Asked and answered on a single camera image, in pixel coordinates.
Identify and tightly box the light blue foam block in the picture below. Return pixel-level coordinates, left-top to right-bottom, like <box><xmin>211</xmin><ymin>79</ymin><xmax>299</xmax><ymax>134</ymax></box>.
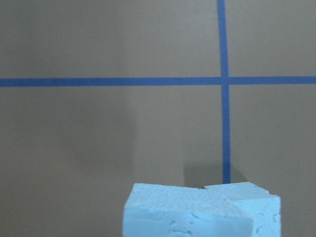
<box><xmin>122</xmin><ymin>183</ymin><xmax>253</xmax><ymax>237</ymax></box>
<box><xmin>204</xmin><ymin>182</ymin><xmax>281</xmax><ymax>237</ymax></box>

